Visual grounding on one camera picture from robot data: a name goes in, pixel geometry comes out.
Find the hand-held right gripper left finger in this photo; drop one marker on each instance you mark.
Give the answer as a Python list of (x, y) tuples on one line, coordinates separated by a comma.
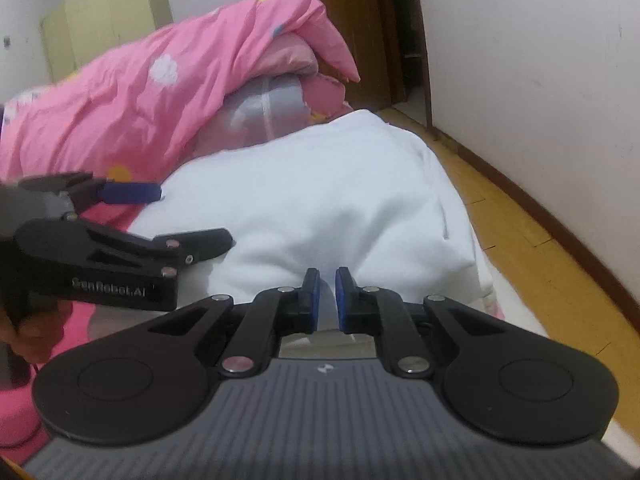
[(312, 305)]

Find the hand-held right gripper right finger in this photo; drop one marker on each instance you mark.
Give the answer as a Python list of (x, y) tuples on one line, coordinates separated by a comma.
[(341, 305)]

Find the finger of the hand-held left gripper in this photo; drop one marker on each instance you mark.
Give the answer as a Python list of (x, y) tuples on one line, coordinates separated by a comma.
[(130, 192), (200, 245)]

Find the white sweatshirt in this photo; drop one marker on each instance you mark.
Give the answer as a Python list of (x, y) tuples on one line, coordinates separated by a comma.
[(325, 200)]

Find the person's left hand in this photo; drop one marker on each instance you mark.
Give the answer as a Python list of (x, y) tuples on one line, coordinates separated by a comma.
[(45, 330)]

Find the pink floral quilt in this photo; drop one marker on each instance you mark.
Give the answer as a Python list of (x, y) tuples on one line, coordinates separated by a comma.
[(150, 100)]

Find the pink flower print blanket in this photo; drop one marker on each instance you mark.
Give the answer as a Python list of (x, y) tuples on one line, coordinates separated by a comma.
[(15, 410)]

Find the pale yellow wardrobe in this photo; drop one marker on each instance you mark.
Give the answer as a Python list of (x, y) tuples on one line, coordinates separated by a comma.
[(100, 25)]

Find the brown wooden door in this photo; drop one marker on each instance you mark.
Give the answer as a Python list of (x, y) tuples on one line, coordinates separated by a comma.
[(360, 35)]

